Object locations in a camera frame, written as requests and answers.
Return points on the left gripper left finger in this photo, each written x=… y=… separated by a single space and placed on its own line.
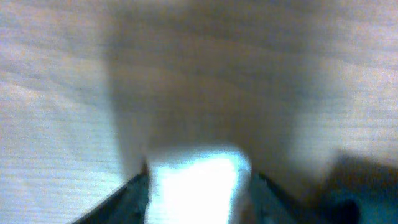
x=127 y=205

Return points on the black pants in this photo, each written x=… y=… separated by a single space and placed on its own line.
x=350 y=190

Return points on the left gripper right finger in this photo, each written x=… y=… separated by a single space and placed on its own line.
x=274 y=205

